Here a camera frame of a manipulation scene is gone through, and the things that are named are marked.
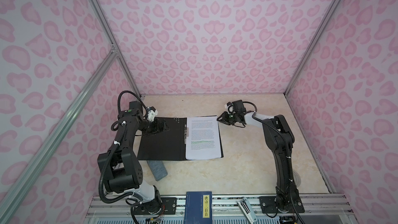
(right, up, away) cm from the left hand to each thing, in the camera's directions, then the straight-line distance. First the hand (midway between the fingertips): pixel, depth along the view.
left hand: (161, 128), depth 85 cm
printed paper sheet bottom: (+22, -9, +11) cm, 26 cm away
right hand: (+33, +4, +18) cm, 38 cm away
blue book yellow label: (+21, -36, -12) cm, 43 cm away
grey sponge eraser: (-1, -21, -2) cm, 22 cm away
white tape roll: (+70, -25, -6) cm, 75 cm away
